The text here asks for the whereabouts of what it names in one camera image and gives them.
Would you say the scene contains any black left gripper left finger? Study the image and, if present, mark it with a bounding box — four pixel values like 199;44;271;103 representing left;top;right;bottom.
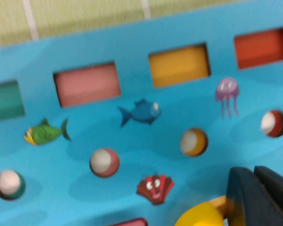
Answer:
226;166;283;226

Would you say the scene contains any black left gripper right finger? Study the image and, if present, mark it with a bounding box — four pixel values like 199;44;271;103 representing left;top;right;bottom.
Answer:
254;166;283;226

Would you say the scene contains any yellow number piece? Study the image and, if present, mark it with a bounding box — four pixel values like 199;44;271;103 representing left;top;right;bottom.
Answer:
174;195;234;226

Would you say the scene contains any blue wooden puzzle board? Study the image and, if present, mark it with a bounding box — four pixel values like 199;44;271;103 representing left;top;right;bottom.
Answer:
0;0;283;226

